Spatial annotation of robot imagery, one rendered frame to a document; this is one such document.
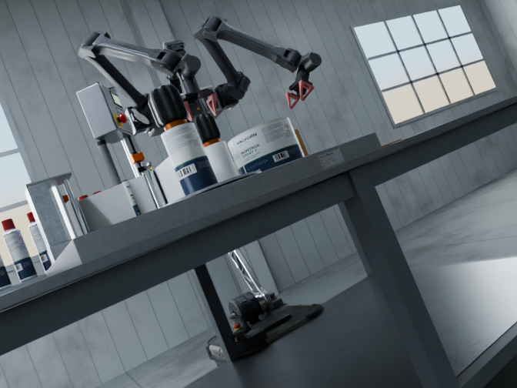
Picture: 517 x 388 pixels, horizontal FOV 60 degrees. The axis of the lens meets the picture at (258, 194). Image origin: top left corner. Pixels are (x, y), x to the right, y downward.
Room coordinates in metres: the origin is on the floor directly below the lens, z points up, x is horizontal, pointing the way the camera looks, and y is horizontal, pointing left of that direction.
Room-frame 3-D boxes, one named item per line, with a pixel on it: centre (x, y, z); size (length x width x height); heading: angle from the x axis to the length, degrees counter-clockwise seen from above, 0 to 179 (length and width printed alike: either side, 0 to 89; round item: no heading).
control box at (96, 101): (1.74, 0.43, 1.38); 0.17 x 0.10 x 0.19; 177
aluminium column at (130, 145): (1.82, 0.41, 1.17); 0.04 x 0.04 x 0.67; 32
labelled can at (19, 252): (1.43, 0.77, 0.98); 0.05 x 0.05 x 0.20
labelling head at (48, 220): (1.42, 0.61, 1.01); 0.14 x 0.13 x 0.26; 122
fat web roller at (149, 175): (1.49, 0.31, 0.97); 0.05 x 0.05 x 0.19
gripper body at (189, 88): (1.67, 0.08, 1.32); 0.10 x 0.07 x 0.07; 117
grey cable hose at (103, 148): (1.72, 0.48, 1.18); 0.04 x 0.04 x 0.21
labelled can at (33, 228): (1.46, 0.71, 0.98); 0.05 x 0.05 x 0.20
